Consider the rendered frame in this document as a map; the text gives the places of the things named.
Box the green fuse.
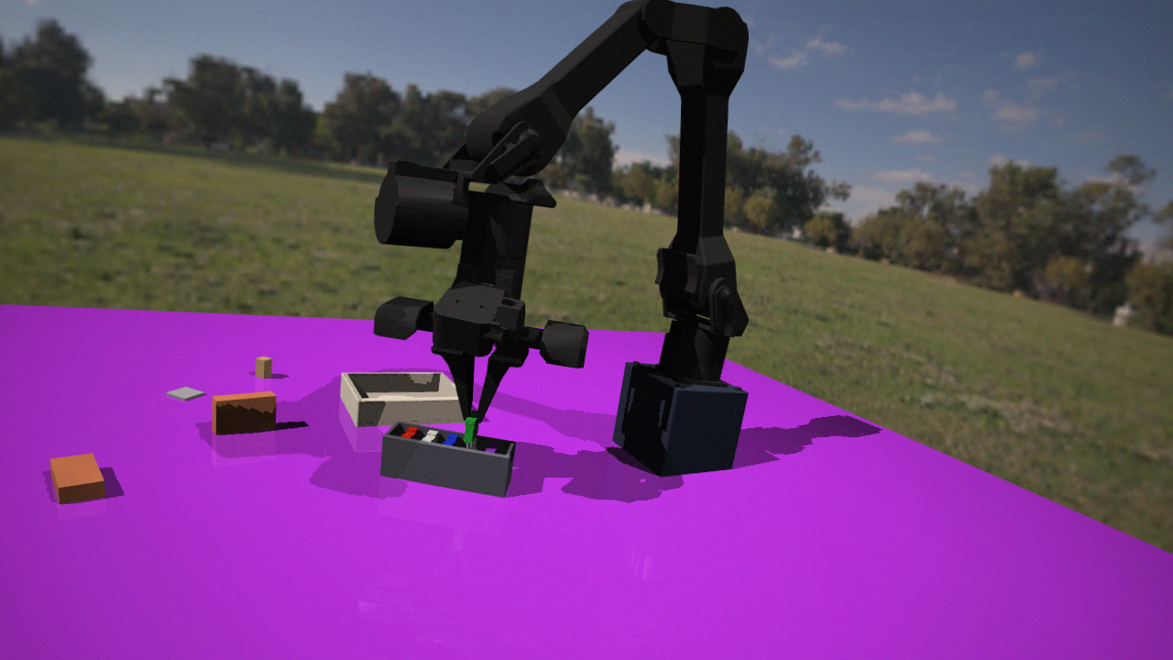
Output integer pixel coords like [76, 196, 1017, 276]
[465, 410, 479, 448]

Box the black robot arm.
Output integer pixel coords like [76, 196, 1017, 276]
[374, 0, 750, 388]

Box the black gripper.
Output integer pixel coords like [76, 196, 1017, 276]
[373, 249, 589, 424]

